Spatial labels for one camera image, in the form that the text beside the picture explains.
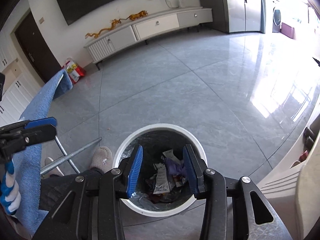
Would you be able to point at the metal table legs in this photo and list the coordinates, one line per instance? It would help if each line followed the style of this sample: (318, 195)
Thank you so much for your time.
(80, 151)

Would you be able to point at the washing machine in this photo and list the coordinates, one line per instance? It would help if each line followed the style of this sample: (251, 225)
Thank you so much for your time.
(277, 15)

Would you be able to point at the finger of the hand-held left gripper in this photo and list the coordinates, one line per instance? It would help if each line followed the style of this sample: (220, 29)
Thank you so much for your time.
(37, 136)
(41, 123)

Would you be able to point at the white wall cabinets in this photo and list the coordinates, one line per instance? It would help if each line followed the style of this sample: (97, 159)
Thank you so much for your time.
(6, 55)

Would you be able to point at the gold dragon figurine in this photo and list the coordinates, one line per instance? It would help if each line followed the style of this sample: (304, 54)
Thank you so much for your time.
(105, 30)

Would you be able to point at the dark brown door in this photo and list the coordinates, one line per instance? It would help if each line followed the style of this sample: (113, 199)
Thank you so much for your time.
(37, 50)

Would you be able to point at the white television cabinet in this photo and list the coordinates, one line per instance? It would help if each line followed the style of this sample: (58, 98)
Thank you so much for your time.
(155, 27)

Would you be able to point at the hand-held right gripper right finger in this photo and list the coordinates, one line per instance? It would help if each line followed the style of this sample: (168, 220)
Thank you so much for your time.
(188, 170)

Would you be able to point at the white floor cabinets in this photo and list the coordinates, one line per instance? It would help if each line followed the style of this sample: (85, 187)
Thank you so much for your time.
(17, 97)

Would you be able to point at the blue towel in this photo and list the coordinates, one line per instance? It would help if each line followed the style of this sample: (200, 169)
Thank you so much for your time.
(32, 170)

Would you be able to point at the grey fuzzy slipper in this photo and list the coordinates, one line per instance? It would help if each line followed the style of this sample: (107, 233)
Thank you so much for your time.
(101, 158)

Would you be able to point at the grey refrigerator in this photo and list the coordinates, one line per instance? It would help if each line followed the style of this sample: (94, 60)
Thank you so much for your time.
(235, 7)

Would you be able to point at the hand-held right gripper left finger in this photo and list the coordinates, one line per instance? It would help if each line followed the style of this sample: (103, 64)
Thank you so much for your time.
(135, 170)

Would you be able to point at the red and white shopping bag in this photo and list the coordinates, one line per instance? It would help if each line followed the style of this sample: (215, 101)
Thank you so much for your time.
(75, 71)

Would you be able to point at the person's dark trouser leg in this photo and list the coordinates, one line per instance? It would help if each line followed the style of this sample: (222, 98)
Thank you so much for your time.
(62, 187)

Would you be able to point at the white ribbed furniture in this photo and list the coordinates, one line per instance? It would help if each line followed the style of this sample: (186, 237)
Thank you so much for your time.
(295, 200)

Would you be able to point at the white trash bin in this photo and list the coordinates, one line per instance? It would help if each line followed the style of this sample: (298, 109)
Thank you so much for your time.
(160, 211)

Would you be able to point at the white printed paper wrapper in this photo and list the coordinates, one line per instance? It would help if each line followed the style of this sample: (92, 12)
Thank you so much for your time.
(162, 177)

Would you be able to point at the black wall television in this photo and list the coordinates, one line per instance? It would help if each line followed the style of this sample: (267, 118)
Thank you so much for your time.
(100, 0)

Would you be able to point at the purple box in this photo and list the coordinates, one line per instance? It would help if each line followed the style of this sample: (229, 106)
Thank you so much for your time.
(287, 30)

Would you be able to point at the gold tiger figurine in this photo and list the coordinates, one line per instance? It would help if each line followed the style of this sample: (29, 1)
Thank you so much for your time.
(138, 15)

